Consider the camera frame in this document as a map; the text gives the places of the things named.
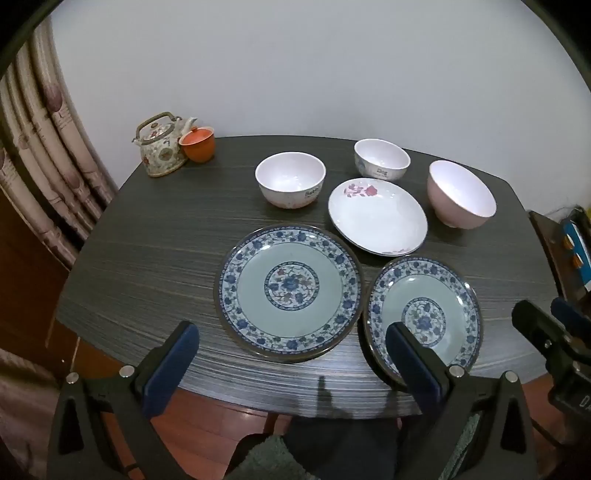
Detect large blue floral plate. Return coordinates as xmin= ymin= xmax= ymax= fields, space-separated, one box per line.
xmin=213 ymin=224 xmax=362 ymax=362

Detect brown wooden cabinet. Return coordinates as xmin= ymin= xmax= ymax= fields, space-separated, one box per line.
xmin=0 ymin=194 xmax=79 ymax=370

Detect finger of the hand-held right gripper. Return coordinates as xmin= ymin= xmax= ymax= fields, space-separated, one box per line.
xmin=512 ymin=299 xmax=572 ymax=359
xmin=551 ymin=296 xmax=591 ymax=336

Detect blue box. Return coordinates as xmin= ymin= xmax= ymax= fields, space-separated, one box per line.
xmin=561 ymin=208 xmax=591 ymax=292

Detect pink patterned curtain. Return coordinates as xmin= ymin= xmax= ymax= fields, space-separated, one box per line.
xmin=0 ymin=23 xmax=116 ymax=268

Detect white rabbit print bowl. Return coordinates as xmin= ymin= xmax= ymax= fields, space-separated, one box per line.
xmin=255 ymin=152 xmax=326 ymax=209

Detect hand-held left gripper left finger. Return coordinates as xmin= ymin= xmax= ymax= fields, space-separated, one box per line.
xmin=48 ymin=320 xmax=200 ymax=480

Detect small blue floral plate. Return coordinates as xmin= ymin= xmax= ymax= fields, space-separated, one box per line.
xmin=363 ymin=257 xmax=483 ymax=386

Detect orange lidded cup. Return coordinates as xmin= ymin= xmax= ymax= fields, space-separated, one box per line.
xmin=179 ymin=126 xmax=216 ymax=163

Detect floral ceramic teapot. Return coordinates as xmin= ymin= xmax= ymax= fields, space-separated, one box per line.
xmin=130 ymin=112 xmax=198 ymax=177

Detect white dog print bowl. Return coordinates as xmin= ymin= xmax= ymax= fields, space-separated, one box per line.
xmin=354 ymin=138 xmax=411 ymax=182

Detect dark wooden side table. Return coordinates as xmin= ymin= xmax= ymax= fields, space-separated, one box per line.
xmin=529 ymin=210 xmax=591 ymax=298

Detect pink cloth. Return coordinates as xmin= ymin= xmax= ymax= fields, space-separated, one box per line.
xmin=0 ymin=348 xmax=63 ymax=467

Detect person's dark trousers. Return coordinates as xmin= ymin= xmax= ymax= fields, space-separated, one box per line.
xmin=277 ymin=413 xmax=402 ymax=480

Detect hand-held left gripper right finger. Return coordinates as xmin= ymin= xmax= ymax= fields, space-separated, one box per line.
xmin=385 ymin=322 xmax=539 ymax=480

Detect white rose print plate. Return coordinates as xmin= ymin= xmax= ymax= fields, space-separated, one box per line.
xmin=328 ymin=178 xmax=428 ymax=256

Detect plain pink bowl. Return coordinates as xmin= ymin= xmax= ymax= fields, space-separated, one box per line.
xmin=427 ymin=160 xmax=497 ymax=230

